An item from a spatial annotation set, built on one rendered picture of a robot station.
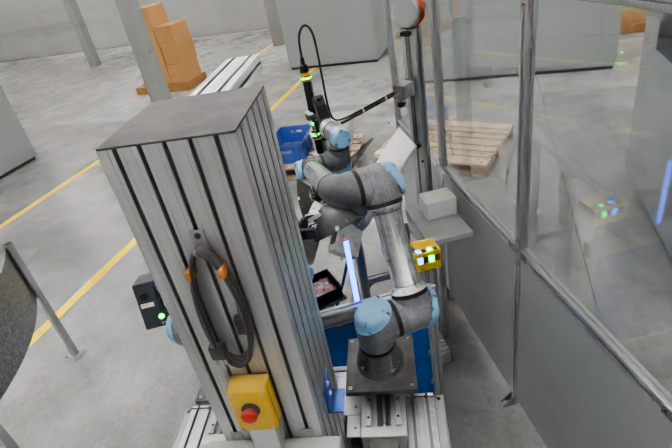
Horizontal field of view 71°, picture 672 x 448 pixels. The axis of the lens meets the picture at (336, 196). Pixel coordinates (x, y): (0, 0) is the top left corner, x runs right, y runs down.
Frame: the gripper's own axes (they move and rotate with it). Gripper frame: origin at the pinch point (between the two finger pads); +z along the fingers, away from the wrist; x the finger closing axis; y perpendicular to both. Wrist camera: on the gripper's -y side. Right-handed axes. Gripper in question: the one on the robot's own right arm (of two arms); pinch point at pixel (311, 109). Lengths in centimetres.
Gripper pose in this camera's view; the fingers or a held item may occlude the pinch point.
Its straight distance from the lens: 205.8
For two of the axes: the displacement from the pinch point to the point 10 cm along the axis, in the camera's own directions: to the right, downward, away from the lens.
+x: 9.2, -3.1, 2.4
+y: 1.7, 8.6, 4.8
